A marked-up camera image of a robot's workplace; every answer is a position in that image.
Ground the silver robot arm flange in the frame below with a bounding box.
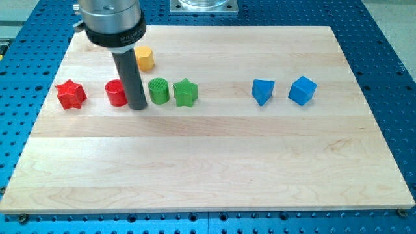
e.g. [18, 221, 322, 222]
[73, 0, 146, 54]

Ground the light wooden board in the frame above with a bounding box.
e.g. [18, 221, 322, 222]
[1, 25, 415, 214]

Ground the green star block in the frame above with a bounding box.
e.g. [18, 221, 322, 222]
[173, 78, 198, 107]

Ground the green cylinder block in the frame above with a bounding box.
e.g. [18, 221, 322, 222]
[148, 77, 170, 105]

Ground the blue triangular block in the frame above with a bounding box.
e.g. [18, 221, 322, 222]
[252, 79, 275, 106]

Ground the yellow hexagon block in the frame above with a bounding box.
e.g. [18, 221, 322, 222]
[135, 46, 155, 72]

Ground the red cylinder block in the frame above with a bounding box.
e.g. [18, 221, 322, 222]
[105, 79, 127, 107]

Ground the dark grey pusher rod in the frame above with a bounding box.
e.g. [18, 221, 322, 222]
[112, 49, 147, 111]

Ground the blue cube block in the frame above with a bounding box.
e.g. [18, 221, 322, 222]
[288, 76, 317, 106]

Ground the red star block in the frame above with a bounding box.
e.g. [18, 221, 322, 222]
[55, 79, 87, 110]

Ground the blue perforated table plate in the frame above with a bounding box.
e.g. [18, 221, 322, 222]
[1, 1, 415, 233]

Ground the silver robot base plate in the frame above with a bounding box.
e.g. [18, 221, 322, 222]
[170, 0, 239, 15]

